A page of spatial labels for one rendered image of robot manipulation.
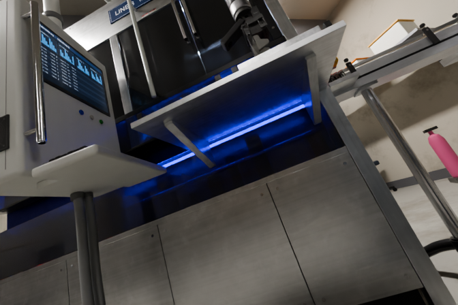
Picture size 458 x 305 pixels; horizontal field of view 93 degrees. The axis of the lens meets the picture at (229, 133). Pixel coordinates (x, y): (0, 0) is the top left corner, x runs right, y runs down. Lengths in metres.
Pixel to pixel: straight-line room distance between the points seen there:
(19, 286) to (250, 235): 1.29
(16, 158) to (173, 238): 0.65
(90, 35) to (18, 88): 0.98
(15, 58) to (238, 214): 0.99
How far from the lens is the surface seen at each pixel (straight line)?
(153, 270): 1.20
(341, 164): 0.98
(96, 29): 1.88
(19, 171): 0.85
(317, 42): 0.71
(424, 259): 1.07
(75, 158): 0.72
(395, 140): 1.22
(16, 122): 0.92
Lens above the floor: 0.51
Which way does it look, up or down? 19 degrees up
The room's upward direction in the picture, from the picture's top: 20 degrees counter-clockwise
